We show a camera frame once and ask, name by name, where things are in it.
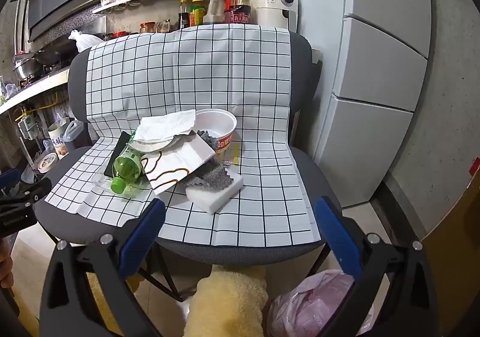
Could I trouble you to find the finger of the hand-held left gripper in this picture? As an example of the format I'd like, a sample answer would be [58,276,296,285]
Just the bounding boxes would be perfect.
[0,167,22,195]
[0,177,52,210]

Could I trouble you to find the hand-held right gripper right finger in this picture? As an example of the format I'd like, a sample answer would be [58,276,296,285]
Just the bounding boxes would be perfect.
[314,195,439,337]

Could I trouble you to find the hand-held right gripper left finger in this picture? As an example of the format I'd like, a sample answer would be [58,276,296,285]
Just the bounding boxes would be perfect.
[39,198,167,337]

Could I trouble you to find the pink trash bag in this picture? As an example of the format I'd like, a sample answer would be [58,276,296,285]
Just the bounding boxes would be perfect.
[268,269,376,337]

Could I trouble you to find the person's left hand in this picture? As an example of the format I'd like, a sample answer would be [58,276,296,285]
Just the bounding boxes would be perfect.
[0,241,14,290]

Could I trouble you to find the round printed tub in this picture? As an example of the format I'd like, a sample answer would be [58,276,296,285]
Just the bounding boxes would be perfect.
[35,152,59,173]

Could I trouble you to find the gas meter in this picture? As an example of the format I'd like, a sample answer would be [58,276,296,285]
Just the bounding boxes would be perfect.
[17,112,38,140]

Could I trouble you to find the white printed bucket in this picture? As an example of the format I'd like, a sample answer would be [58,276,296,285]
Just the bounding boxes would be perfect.
[47,117,72,159]

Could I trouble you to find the grey plastic jug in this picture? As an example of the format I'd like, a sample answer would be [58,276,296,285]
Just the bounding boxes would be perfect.
[62,119,89,152]

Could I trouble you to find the green plastic bottle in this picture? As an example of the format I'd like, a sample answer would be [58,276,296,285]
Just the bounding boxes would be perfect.
[111,131,149,195]

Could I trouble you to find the yellow gas pipe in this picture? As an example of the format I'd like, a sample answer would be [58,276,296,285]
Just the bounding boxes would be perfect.
[22,97,70,113]

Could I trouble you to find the white foam block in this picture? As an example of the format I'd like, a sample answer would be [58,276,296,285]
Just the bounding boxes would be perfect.
[185,172,244,215]

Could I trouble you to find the white paper bag brown line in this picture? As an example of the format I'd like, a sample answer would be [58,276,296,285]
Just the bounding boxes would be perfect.
[140,132,216,196]

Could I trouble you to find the kitchen counter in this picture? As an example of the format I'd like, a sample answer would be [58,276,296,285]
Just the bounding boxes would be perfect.
[0,67,72,114]

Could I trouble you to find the white round paper lid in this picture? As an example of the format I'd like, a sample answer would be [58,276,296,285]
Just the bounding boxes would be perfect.
[131,134,175,154]

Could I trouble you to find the grey dishcloth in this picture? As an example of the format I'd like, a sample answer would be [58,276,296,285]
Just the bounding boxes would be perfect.
[183,129,234,191]

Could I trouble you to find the black plastic tray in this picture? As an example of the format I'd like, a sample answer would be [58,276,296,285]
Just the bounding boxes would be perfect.
[103,131,136,178]

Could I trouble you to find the yellow fleece garment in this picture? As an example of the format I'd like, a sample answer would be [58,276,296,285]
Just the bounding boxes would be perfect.
[184,266,269,337]

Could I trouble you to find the steel pot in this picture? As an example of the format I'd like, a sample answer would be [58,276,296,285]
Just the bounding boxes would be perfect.
[13,59,38,80]

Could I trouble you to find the white crumpled tissue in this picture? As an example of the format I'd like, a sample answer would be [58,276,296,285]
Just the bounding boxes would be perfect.
[134,110,197,144]

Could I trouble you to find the brown wooden door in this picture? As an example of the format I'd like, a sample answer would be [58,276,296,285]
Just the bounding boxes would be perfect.
[420,172,480,323]

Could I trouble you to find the black wok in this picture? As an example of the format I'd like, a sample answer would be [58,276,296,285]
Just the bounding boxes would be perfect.
[34,48,62,65]

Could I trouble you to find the white instant noodle bowl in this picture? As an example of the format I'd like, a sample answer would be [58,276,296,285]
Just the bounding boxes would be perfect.
[194,108,238,152]

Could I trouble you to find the white plastic bag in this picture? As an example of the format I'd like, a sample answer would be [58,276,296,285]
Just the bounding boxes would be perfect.
[68,30,104,53]

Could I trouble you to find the white checked cloth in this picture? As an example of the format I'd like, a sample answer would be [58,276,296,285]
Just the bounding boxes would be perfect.
[45,25,321,248]

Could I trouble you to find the grey office chair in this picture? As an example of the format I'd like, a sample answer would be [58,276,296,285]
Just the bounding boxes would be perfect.
[35,31,343,302]

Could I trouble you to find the white refrigerator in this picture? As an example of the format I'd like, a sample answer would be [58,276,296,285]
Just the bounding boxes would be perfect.
[290,0,432,208]

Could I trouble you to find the dark soy sauce bottle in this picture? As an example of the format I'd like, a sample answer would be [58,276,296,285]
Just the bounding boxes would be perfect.
[177,0,191,30]

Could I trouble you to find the yellow green sauce bottle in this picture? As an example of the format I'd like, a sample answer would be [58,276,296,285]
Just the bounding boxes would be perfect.
[189,0,205,26]

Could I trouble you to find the white jug red cap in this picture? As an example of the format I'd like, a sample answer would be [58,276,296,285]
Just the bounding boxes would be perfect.
[202,0,226,25]

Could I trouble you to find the white air fryer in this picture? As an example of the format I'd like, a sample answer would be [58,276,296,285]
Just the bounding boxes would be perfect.
[249,0,299,32]

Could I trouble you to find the large cooking oil bottle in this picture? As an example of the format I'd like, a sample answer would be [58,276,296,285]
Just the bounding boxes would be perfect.
[224,0,251,25]

